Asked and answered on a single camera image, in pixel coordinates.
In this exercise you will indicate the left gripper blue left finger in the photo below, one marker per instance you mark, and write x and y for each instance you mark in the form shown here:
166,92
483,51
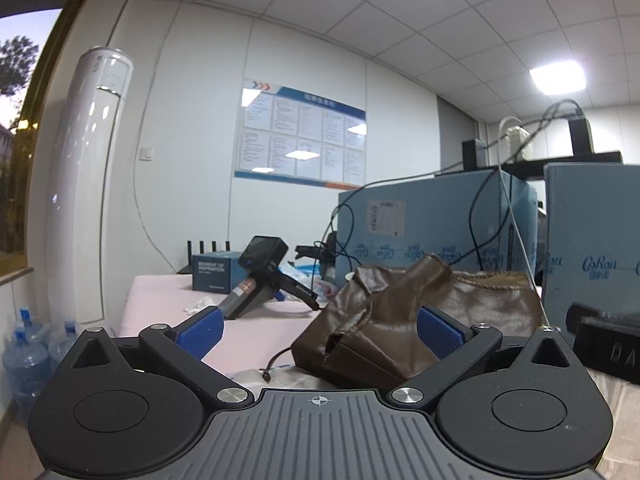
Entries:
201,332

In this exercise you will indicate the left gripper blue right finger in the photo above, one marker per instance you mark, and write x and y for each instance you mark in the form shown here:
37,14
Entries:
440,333

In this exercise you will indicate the brown leather jacket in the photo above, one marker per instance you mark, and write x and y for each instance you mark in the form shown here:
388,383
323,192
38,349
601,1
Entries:
383,327

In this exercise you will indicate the black wifi router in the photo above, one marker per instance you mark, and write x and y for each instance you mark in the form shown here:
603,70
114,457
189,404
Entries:
202,261

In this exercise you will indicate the blue small product box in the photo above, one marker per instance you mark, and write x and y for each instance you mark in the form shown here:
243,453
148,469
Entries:
220,281

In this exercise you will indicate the spare black handheld gripper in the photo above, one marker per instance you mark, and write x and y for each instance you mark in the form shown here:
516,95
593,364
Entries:
261,260

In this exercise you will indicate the water bottle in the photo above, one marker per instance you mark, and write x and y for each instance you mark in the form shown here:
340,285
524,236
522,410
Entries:
60,344
26,360

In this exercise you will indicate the black labelled box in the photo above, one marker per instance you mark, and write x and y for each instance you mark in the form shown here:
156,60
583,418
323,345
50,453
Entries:
605,341

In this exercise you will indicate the black shelf board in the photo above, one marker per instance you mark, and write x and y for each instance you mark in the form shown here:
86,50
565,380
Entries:
473,152

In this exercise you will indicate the large blue carton box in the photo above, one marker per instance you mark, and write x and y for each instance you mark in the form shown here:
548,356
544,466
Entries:
592,250

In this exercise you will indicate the white power strip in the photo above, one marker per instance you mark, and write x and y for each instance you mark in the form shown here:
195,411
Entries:
519,144

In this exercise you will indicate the white standing air conditioner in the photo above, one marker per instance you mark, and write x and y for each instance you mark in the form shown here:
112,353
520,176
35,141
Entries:
80,181

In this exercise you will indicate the black power adapter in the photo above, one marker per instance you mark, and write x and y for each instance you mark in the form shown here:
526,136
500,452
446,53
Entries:
580,137

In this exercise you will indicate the wall light switch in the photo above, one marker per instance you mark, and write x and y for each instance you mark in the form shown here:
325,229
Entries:
146,154

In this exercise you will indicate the wall information poster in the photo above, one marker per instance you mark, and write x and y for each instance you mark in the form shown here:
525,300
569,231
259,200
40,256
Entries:
292,136

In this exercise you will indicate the window with golden frame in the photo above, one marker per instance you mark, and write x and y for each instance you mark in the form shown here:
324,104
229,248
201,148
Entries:
16,174

